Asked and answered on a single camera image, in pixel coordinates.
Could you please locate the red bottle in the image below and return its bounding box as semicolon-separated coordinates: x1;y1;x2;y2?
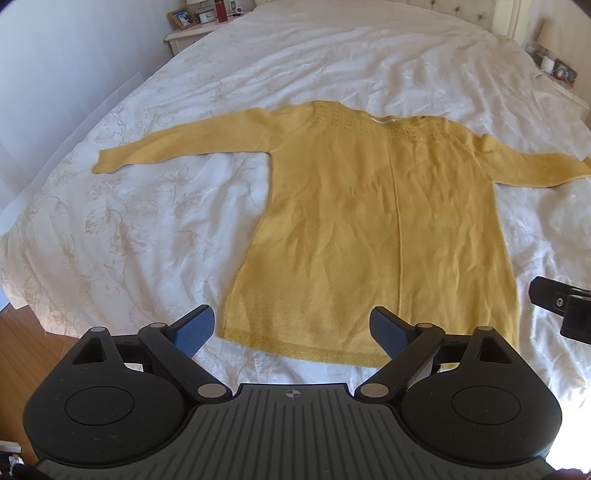
214;0;228;23

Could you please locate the yellow knit sweater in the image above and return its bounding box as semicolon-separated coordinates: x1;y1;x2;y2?
94;101;590;367

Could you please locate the framed photo right nightstand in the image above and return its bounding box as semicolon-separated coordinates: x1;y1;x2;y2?
552;59;578;88

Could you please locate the wooden picture frame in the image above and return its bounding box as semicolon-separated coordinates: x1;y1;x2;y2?
167;7;199;30

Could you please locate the small white alarm clock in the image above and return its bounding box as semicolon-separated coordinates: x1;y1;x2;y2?
197;9;216;25

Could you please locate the cream tufted headboard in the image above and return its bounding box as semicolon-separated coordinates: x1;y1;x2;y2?
403;0;520;37

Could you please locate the cream left nightstand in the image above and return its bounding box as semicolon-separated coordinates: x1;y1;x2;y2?
164;21;226;56

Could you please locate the white right nightstand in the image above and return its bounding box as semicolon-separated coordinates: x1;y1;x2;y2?
525;43;590;122

